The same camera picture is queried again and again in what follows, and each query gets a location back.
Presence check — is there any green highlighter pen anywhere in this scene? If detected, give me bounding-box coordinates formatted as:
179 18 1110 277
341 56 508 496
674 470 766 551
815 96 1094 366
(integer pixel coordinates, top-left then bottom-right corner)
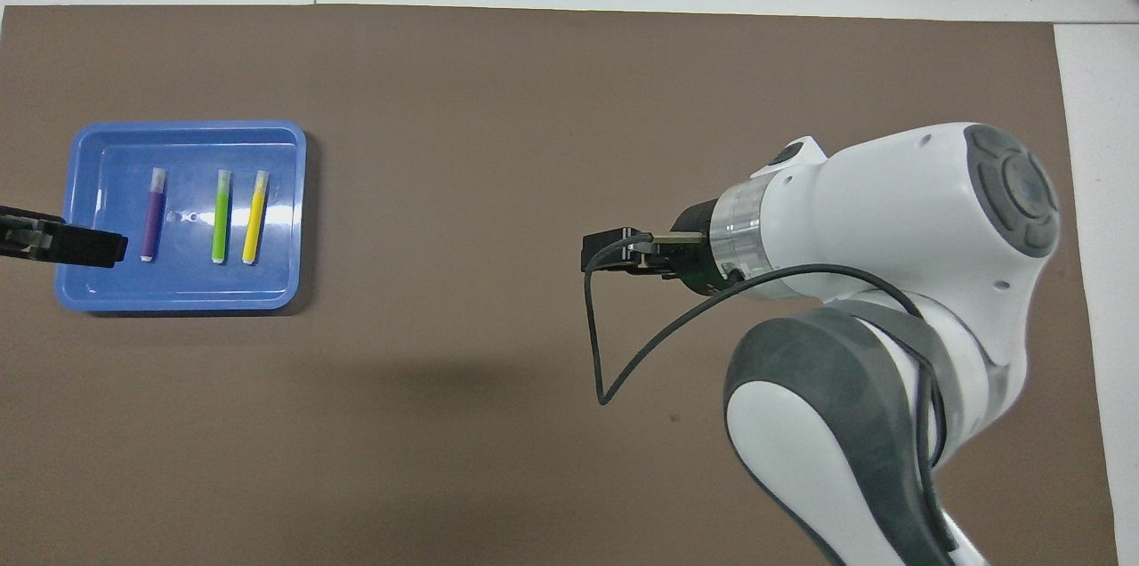
211 168 233 265

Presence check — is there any brown table mat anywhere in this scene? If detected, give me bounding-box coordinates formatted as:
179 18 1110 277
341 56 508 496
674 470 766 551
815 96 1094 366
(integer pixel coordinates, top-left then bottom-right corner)
0 4 1120 566

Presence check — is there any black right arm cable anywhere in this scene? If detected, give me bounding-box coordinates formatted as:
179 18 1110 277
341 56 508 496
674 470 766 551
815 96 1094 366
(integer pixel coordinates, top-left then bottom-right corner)
583 230 949 469

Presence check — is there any blue plastic tray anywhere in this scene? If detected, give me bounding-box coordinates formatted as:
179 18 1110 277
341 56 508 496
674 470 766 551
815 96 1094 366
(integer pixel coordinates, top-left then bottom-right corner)
53 119 308 315

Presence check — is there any wide black right arm strap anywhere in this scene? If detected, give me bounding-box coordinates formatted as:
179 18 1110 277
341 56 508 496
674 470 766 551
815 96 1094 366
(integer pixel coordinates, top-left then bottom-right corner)
823 299 957 469

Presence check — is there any purple highlighter pen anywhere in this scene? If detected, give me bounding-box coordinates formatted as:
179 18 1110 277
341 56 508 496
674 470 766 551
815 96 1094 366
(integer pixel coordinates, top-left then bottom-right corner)
140 167 168 263

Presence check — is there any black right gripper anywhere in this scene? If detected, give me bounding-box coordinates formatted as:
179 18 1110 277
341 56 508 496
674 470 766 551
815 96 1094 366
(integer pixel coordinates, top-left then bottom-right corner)
582 197 741 297

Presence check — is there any yellow highlighter pen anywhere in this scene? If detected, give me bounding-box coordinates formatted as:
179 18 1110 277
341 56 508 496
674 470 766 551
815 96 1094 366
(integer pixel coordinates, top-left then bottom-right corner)
242 169 271 265

